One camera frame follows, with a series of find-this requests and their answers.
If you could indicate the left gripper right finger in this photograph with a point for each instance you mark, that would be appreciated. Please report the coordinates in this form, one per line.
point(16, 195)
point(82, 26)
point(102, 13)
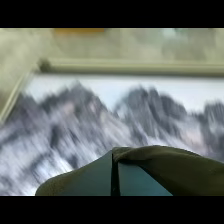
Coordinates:
point(140, 181)

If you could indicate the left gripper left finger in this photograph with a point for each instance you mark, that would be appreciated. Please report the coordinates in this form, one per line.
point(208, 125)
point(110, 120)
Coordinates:
point(95, 180)

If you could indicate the olive green garment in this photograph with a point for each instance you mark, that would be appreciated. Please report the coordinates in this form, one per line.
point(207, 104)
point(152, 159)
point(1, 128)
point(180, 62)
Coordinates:
point(186, 173)

